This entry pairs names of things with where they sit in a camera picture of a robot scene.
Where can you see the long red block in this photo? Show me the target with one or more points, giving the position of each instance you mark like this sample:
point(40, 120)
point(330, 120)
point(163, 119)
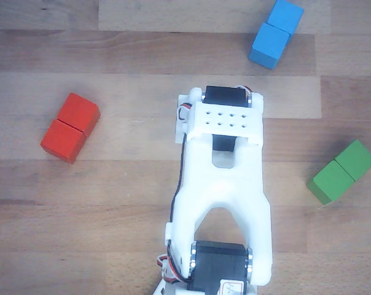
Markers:
point(70, 129)

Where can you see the long blue block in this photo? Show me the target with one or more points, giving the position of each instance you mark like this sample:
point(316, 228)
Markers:
point(273, 40)

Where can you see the long green block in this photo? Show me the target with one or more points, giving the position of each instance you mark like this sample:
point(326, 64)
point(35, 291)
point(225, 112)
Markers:
point(339, 173)

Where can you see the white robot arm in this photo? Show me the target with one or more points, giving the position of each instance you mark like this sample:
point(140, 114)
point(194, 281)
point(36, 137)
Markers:
point(222, 190)

